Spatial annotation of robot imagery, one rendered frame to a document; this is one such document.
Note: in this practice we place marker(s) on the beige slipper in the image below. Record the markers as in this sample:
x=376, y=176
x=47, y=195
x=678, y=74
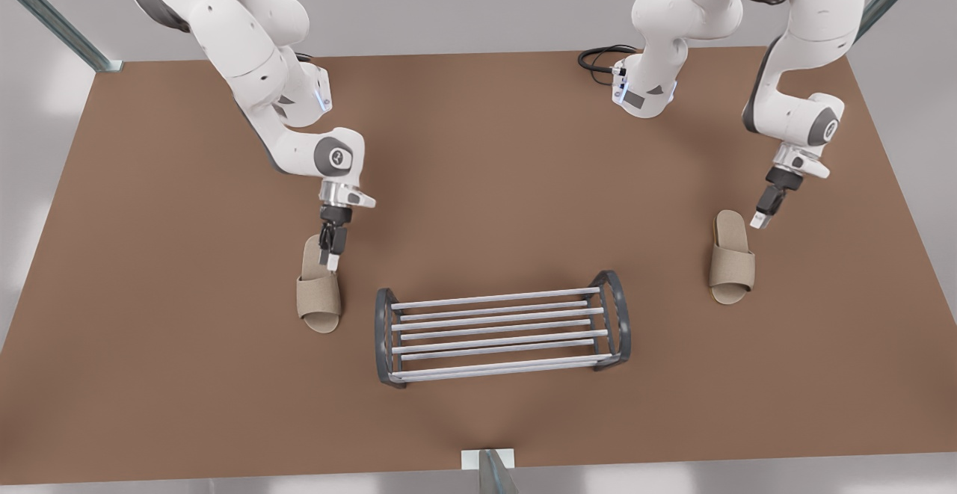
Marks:
x=731, y=258
x=318, y=292

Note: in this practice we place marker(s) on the grey metal shoe rack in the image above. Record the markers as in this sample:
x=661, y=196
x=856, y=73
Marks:
x=501, y=326

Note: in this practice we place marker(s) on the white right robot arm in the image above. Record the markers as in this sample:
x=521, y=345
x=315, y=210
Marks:
x=247, y=53

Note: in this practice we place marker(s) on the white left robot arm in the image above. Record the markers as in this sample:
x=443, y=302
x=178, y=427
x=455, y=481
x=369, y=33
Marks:
x=792, y=38

